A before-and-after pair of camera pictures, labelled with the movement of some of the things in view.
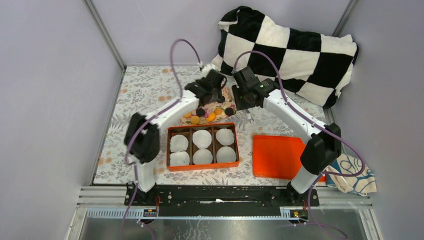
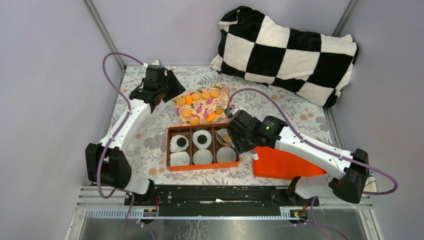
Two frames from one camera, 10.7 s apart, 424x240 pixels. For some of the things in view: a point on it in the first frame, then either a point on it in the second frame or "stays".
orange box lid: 278,157 stays
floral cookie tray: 209,111 stays
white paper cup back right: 225,137 stays
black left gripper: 216,96 → 176,88
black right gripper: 238,105 → 234,134
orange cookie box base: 200,146 stays
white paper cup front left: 179,158 stays
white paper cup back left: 178,143 stays
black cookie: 200,112 → 181,142
